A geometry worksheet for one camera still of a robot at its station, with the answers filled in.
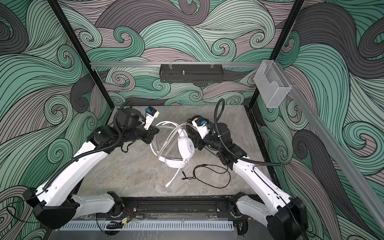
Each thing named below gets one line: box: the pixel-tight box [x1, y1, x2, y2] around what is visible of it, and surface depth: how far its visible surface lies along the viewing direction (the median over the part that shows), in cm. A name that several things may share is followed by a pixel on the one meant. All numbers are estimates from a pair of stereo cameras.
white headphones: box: [150, 121, 195, 168], surface depth 58 cm
